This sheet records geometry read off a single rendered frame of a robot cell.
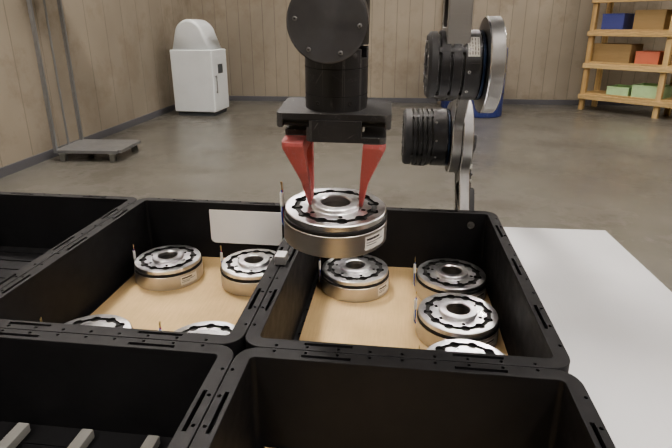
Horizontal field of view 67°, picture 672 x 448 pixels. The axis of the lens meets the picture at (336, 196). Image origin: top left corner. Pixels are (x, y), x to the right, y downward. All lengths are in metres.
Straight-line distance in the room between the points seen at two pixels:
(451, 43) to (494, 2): 7.75
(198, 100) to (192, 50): 0.68
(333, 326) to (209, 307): 0.18
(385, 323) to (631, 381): 0.41
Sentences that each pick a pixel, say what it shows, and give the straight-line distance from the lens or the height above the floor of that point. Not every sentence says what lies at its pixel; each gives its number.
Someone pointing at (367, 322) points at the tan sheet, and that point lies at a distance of 0.71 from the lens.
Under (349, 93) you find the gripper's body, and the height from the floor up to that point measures 1.16.
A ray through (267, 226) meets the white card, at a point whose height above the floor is 0.89.
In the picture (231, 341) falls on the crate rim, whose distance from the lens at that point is 0.51.
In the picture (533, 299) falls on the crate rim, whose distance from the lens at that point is 0.60.
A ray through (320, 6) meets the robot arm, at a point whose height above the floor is 1.22.
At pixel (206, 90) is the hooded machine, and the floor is 0.36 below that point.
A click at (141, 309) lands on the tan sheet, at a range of 0.79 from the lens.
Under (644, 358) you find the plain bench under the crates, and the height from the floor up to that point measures 0.70.
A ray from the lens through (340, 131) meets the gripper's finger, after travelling 0.45.
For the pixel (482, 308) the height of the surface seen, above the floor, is 0.86.
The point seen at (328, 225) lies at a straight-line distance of 0.46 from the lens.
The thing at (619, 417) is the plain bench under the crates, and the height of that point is 0.70.
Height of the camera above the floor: 1.21
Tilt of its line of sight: 18 degrees down
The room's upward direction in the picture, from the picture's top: straight up
